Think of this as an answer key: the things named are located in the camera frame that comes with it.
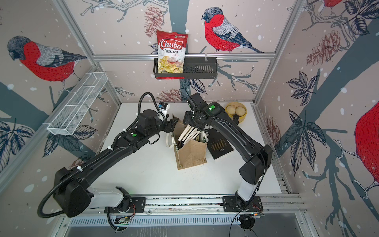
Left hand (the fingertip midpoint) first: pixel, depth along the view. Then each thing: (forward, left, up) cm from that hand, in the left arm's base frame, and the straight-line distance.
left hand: (175, 114), depth 76 cm
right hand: (-3, -6, -3) cm, 7 cm away
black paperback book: (-4, -25, -27) cm, 37 cm away
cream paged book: (-6, -5, -8) cm, 11 cm away
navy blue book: (-5, -10, -10) cm, 15 cm away
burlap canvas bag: (-13, -9, -20) cm, 26 cm away
